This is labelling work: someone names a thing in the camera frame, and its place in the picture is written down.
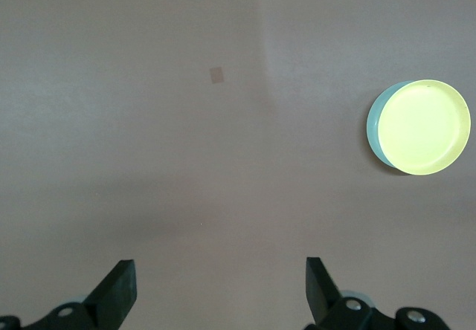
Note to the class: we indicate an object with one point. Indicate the pale green round plate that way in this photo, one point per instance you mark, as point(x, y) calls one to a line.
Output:
point(373, 129)

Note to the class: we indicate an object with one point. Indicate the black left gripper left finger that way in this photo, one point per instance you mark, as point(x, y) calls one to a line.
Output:
point(115, 293)

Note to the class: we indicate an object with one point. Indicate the small brown tape patch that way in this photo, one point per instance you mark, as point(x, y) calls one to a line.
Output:
point(217, 76)

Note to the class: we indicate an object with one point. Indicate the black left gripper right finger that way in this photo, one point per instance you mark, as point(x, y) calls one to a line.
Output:
point(320, 296)

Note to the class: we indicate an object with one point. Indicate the yellow round plate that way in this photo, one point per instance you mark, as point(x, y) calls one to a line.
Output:
point(424, 127)

